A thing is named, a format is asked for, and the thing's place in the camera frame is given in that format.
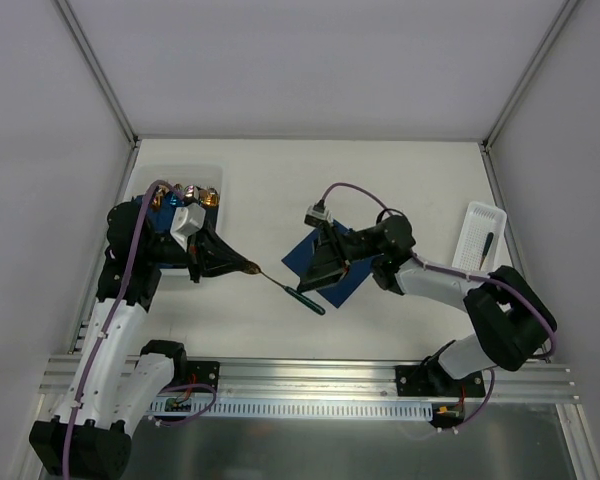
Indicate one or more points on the right aluminium frame post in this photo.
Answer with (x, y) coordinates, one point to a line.
(531, 69)

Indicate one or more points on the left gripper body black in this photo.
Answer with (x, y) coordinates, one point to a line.
(196, 256)

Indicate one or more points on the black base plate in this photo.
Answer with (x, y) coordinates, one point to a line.
(422, 381)
(201, 373)

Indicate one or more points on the white slotted cable duct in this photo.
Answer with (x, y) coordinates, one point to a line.
(166, 407)

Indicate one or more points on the gold fork green handle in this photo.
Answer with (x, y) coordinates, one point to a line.
(486, 248)

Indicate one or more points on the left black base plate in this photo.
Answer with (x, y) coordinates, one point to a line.
(201, 373)

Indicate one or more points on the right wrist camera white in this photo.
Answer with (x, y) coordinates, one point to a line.
(318, 215)

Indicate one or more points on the aluminium frame post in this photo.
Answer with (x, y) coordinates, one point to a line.
(531, 69)
(79, 36)

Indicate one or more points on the aluminium mounting rail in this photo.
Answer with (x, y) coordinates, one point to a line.
(537, 383)

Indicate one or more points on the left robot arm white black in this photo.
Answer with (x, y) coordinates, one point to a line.
(89, 434)

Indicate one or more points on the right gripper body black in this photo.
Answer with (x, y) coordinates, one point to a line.
(336, 250)

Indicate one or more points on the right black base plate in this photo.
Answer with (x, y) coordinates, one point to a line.
(422, 381)

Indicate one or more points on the gold spoons in bin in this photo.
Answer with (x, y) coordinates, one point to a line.
(180, 195)

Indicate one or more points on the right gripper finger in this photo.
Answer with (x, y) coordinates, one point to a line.
(328, 261)
(314, 280)

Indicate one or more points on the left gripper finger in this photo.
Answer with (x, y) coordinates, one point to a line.
(216, 266)
(211, 249)

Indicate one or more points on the white plastic bin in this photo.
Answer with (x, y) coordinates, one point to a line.
(202, 174)

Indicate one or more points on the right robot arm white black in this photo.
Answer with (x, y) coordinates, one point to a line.
(510, 323)

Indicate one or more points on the rolled blue napkin bundles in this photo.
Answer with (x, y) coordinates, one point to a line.
(160, 218)

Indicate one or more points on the gold spoon green handle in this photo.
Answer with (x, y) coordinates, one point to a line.
(290, 290)

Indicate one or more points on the dark blue paper napkin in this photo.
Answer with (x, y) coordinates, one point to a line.
(336, 290)

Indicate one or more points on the white perforated cutlery tray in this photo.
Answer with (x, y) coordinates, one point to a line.
(479, 220)

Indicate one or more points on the left aluminium frame post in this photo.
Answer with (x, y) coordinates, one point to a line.
(79, 36)

